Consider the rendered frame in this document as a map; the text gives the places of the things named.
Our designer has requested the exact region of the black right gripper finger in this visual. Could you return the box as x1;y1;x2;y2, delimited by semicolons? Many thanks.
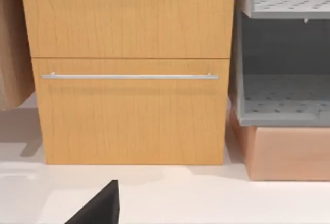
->
64;179;121;224

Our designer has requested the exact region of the pale wooden panel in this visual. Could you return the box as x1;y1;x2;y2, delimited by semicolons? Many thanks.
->
0;0;36;111

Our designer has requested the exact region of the wooden cupboard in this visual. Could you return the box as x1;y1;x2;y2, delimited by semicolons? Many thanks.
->
18;0;237;166

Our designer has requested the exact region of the plain wooden drawer front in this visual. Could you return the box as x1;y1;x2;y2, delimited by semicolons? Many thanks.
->
18;0;237;59

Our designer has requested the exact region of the salmon-coloured box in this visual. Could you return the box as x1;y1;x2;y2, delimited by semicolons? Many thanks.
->
226;97;330;182

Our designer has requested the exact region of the grey pierced drawer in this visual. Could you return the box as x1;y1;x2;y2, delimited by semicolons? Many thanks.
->
236;0;330;127

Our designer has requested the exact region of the wooden drawer front with handle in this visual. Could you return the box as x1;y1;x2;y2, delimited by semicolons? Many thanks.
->
30;57;231;166

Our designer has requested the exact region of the long metal handle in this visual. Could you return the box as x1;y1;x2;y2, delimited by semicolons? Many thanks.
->
41;72;219;80

